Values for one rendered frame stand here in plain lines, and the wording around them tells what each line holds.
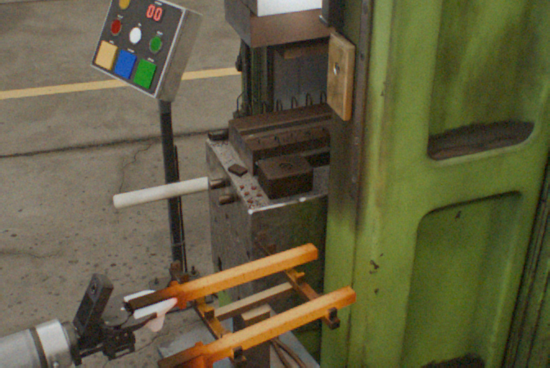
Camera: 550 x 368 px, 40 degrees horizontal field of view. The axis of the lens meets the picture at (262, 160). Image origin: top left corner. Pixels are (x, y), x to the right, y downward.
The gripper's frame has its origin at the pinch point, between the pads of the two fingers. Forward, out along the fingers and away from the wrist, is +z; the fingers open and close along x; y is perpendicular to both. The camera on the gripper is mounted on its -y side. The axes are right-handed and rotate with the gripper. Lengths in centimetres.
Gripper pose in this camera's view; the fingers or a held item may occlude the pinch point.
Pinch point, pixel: (168, 296)
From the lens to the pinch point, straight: 147.2
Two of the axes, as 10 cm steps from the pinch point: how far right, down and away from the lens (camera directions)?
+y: 0.0, 8.5, 5.3
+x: 4.8, 4.6, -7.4
